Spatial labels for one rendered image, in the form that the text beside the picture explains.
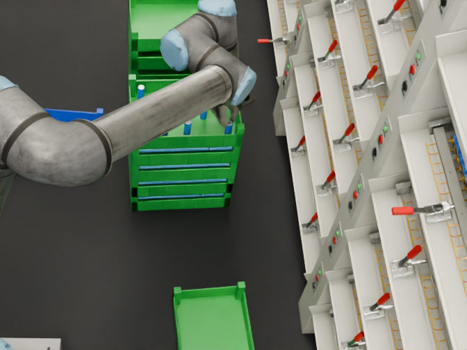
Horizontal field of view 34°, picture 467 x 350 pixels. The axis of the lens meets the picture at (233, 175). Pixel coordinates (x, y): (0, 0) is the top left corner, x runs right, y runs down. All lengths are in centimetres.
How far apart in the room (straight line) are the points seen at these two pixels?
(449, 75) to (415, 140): 20
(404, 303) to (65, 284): 110
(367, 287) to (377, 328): 10
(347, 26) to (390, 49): 33
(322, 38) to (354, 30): 27
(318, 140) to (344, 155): 28
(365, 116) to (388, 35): 21
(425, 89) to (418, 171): 14
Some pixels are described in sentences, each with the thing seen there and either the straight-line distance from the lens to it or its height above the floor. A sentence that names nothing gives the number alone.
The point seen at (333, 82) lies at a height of 55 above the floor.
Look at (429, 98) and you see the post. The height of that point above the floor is 104.
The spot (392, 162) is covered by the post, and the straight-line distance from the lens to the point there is 149.
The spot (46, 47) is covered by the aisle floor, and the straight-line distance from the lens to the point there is 276.
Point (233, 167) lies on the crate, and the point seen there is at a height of 22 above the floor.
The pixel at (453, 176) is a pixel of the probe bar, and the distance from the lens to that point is 133.
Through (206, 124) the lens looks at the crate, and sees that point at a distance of 213.
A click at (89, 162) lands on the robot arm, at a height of 91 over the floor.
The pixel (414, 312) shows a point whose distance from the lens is 145.
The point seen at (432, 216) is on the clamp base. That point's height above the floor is 97.
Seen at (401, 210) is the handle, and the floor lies 97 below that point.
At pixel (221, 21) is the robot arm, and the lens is 184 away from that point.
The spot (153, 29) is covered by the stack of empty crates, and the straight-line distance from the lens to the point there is 236.
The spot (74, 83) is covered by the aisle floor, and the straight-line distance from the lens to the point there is 265.
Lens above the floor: 200
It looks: 55 degrees down
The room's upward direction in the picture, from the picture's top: 12 degrees clockwise
